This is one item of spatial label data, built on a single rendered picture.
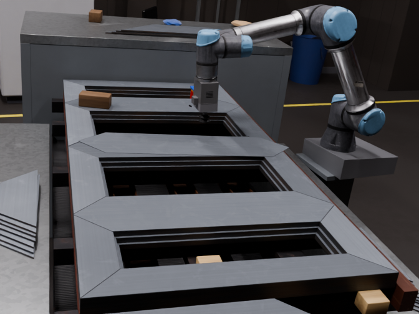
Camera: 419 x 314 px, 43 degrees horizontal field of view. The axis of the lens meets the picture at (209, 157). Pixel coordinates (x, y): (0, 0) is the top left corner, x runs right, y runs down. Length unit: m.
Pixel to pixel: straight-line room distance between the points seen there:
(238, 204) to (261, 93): 1.35
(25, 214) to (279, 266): 0.71
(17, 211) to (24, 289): 0.30
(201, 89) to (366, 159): 0.81
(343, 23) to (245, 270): 1.06
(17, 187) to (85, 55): 1.01
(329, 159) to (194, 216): 0.99
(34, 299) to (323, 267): 0.67
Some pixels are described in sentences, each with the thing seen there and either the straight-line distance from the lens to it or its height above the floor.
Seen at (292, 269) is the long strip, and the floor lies 0.86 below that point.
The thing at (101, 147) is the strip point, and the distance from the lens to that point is 1.81.
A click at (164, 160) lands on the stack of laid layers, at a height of 0.85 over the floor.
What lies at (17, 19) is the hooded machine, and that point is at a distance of 4.71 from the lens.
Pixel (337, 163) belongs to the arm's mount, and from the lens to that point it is 2.25.
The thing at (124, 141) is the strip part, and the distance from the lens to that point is 1.86.
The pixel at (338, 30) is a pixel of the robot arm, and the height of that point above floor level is 1.28.
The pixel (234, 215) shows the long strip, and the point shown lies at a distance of 1.46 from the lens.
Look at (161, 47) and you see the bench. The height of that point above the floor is 1.02.
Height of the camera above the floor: 1.57
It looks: 23 degrees down
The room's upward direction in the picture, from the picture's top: 7 degrees clockwise
